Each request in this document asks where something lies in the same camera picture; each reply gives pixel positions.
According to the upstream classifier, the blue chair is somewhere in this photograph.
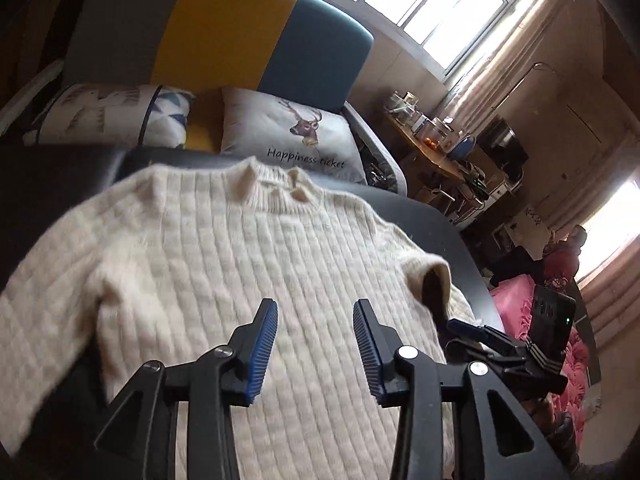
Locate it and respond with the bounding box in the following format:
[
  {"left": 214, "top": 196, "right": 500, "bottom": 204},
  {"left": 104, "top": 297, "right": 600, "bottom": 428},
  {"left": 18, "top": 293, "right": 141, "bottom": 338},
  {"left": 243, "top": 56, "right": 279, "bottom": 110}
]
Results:
[{"left": 447, "top": 135, "right": 476, "bottom": 161}]

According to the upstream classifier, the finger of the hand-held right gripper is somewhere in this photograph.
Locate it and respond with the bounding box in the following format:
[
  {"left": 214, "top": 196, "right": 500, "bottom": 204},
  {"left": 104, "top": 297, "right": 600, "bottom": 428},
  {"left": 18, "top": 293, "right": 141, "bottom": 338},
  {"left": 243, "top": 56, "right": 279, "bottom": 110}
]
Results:
[
  {"left": 446, "top": 318, "right": 527, "bottom": 357},
  {"left": 444, "top": 339, "right": 507, "bottom": 369}
]

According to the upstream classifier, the person's right hand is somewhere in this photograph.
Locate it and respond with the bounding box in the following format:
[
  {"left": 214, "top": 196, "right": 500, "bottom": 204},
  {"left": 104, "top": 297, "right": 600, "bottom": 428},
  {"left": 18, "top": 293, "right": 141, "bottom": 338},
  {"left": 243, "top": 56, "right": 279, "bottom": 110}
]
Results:
[{"left": 522, "top": 390, "right": 567, "bottom": 442}]

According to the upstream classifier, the clear container with oranges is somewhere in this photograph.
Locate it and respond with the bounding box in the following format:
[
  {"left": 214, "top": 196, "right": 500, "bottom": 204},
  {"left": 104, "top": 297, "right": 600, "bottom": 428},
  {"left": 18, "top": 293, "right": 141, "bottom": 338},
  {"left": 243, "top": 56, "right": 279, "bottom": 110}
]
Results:
[{"left": 420, "top": 127, "right": 448, "bottom": 152}]

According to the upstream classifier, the bright side window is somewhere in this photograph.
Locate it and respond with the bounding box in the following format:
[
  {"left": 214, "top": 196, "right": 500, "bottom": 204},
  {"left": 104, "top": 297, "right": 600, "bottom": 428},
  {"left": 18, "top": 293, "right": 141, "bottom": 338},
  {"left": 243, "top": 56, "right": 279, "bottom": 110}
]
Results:
[{"left": 575, "top": 180, "right": 640, "bottom": 281}]

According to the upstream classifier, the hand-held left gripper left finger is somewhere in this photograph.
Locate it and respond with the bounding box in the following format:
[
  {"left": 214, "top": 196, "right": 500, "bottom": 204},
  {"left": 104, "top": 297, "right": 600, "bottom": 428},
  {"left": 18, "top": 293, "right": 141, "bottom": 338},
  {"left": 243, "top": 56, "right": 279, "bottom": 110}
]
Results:
[{"left": 94, "top": 298, "right": 279, "bottom": 480}]

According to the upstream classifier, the pink blanket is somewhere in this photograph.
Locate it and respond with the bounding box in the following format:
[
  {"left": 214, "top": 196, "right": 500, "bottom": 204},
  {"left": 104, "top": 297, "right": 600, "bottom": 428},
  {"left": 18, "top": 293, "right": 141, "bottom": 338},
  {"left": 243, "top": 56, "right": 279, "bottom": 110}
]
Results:
[{"left": 490, "top": 272, "right": 601, "bottom": 411}]

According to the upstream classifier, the beige patterned curtain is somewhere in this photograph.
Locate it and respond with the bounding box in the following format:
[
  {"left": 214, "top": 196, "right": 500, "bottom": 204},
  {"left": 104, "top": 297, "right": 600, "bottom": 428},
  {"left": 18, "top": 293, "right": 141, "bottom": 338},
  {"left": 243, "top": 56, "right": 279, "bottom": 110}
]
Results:
[
  {"left": 575, "top": 240, "right": 640, "bottom": 346},
  {"left": 440, "top": 0, "right": 566, "bottom": 136}
]

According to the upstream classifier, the deer print pillow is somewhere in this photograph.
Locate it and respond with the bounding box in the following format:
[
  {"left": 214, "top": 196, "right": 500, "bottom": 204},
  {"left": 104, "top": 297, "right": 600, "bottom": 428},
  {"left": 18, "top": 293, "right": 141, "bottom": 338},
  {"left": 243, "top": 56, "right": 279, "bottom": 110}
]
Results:
[{"left": 220, "top": 86, "right": 368, "bottom": 185}]

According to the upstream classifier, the large window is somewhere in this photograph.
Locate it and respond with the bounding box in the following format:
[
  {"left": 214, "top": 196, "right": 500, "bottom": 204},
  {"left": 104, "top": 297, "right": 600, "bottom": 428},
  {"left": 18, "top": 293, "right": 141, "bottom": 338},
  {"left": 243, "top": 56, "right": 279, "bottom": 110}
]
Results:
[{"left": 325, "top": 0, "right": 543, "bottom": 76}]

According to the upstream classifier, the black television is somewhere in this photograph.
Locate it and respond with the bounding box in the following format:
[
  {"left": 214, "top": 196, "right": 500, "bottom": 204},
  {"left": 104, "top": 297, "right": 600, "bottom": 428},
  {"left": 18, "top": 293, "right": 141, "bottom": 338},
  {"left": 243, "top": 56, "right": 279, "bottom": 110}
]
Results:
[{"left": 480, "top": 117, "right": 530, "bottom": 171}]

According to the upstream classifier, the cream knitted sweater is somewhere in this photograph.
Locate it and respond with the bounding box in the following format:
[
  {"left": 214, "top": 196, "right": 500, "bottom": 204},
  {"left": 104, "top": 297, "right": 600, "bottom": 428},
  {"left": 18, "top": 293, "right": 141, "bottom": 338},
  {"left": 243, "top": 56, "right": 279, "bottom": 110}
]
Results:
[{"left": 0, "top": 156, "right": 476, "bottom": 480}]

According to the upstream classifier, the triangle pattern pillow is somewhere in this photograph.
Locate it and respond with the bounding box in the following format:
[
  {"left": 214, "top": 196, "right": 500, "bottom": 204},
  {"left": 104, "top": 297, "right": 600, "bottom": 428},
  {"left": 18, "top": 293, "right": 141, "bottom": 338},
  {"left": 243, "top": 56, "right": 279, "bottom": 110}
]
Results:
[{"left": 22, "top": 84, "right": 197, "bottom": 150}]

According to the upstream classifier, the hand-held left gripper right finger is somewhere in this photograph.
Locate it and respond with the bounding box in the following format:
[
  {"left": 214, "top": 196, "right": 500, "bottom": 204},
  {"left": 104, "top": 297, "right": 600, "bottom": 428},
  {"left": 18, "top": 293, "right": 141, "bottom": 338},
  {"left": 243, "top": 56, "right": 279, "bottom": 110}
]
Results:
[{"left": 352, "top": 299, "right": 571, "bottom": 480}]

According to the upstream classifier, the wooden desk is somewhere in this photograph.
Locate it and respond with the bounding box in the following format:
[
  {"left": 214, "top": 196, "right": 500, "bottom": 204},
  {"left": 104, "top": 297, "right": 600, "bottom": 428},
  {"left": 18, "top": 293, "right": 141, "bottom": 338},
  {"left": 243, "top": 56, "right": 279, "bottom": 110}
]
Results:
[{"left": 385, "top": 110, "right": 481, "bottom": 186}]

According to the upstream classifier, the grey yellow blue sofa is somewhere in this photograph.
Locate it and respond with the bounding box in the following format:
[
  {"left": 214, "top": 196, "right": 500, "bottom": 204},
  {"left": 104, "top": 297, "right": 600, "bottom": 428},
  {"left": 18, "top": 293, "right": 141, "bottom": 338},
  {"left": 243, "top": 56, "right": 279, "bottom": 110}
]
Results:
[{"left": 0, "top": 0, "right": 408, "bottom": 196}]

